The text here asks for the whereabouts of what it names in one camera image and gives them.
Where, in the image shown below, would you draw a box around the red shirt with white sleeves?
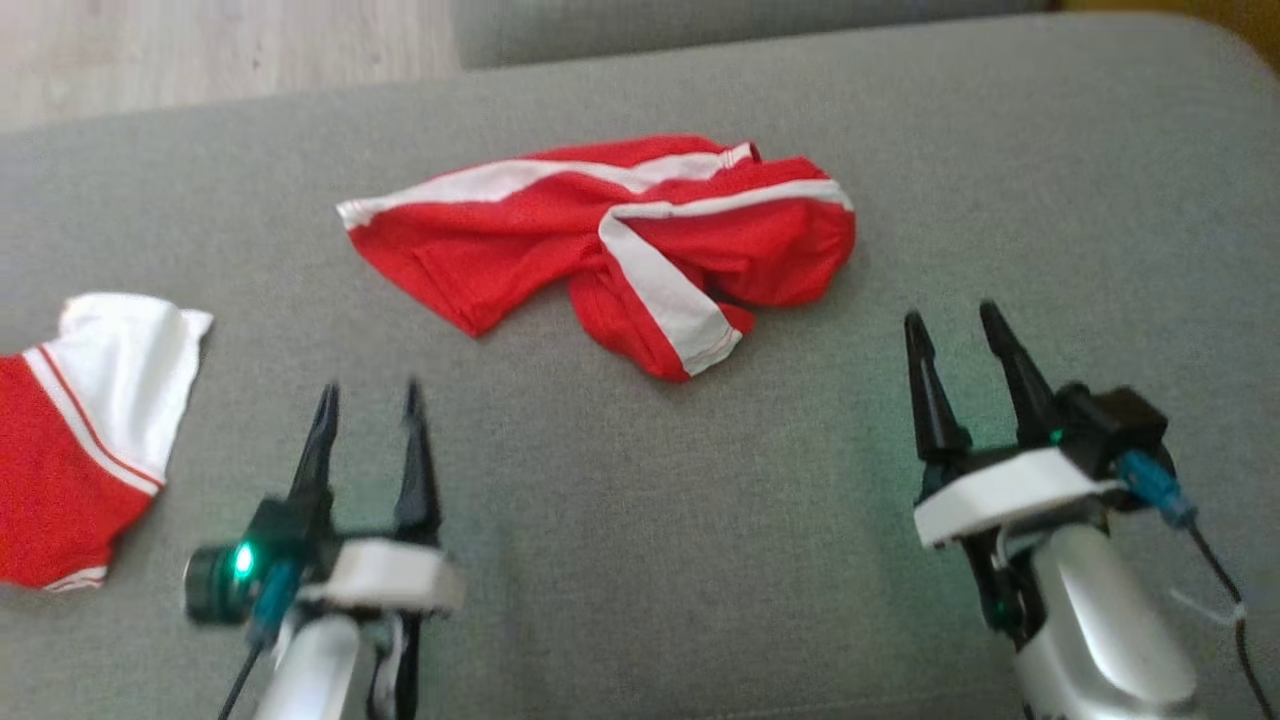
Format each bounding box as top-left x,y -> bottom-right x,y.
0,292 -> 214,593

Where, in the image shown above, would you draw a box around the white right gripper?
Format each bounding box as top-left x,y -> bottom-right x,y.
905,300 -> 1126,549

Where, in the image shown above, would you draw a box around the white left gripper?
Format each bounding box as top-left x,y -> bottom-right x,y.
290,380 -> 466,613

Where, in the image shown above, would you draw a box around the red shorts with white stripes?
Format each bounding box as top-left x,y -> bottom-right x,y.
336,135 -> 858,383

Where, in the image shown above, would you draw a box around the large grey sofa seat cushion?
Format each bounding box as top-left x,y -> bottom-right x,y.
0,12 -> 1280,720

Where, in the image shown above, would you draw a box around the black right cable blue plug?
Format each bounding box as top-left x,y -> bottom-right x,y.
1118,450 -> 1280,720

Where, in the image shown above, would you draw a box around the white cable tie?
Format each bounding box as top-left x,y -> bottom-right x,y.
1170,588 -> 1248,628

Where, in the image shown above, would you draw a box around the small grey sofa cushion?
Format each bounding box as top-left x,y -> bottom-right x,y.
450,0 -> 1061,69

